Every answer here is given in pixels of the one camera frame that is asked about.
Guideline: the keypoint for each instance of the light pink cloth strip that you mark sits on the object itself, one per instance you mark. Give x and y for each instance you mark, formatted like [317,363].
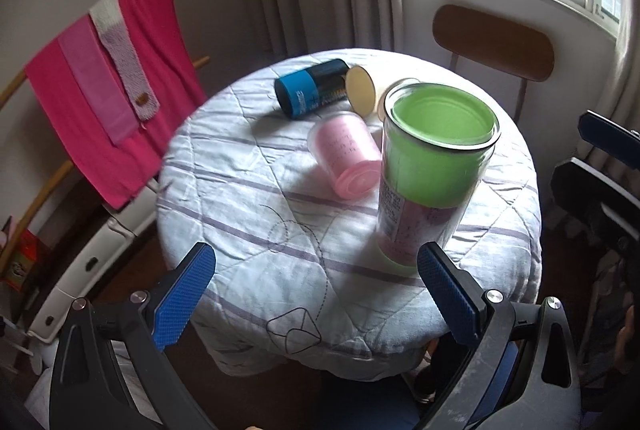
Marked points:
[94,77]

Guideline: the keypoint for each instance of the wooden towel rack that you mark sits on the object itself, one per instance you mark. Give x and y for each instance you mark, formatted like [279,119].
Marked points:
[35,205]

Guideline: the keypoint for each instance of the bright pink towel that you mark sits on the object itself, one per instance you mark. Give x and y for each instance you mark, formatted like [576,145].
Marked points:
[155,75]

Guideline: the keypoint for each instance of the blue black cup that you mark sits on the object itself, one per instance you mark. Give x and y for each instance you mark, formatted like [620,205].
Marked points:
[304,91]

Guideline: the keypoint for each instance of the brown wooden chair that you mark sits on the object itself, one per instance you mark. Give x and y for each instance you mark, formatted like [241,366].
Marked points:
[495,42]

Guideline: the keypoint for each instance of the green pink clear tumbler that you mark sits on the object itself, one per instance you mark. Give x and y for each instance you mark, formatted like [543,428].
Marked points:
[436,143]

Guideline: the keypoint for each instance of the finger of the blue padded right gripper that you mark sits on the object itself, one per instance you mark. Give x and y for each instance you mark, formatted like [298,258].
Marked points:
[520,371]

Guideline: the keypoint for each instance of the cream round lid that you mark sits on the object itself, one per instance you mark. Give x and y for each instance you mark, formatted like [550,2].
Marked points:
[360,91]

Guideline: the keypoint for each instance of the knitted pink white scarf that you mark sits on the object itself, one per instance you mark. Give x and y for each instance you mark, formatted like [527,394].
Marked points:
[107,18]

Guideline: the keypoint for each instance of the pink plastic cup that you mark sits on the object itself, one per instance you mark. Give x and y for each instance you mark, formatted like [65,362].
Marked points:
[347,153]

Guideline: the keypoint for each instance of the red snack packet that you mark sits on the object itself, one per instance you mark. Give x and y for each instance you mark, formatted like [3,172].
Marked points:
[26,259]

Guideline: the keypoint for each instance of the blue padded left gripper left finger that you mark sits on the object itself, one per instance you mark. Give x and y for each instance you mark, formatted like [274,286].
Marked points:
[88,390]

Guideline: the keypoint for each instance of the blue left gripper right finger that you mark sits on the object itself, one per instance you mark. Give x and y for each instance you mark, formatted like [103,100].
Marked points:
[617,141]

